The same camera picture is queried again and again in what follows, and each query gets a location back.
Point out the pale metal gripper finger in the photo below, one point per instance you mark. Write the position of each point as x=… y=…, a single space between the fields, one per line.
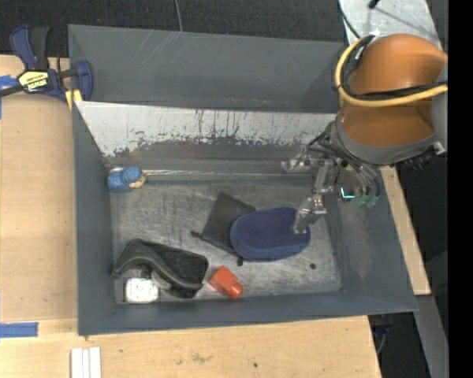
x=299 y=164
x=308 y=213

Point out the dark blue oval sponge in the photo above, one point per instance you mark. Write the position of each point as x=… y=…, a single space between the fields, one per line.
x=266 y=236

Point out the dark grey cloth pouch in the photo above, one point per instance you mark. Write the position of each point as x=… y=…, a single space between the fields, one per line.
x=222 y=219

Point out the red plastic block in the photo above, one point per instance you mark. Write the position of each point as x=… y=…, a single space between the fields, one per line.
x=224 y=280

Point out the grey metal bin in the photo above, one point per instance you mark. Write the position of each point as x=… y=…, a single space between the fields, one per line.
x=228 y=73

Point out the blue toy figure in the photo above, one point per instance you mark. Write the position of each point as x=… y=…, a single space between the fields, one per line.
x=122 y=179

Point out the white rounded block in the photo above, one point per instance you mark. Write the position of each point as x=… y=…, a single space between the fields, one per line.
x=140 y=290

